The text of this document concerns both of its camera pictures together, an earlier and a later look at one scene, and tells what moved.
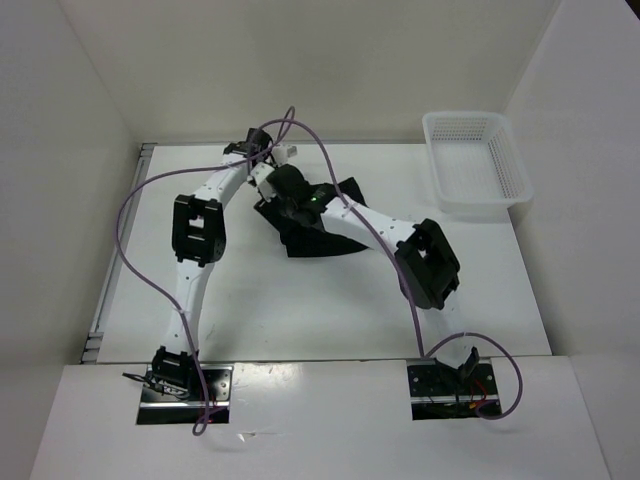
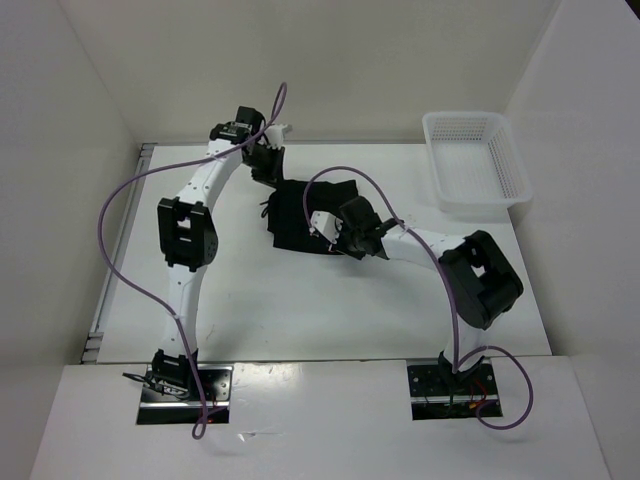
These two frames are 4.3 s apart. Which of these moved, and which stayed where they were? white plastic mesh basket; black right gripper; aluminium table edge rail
Moved: black right gripper
Stayed: white plastic mesh basket; aluminium table edge rail
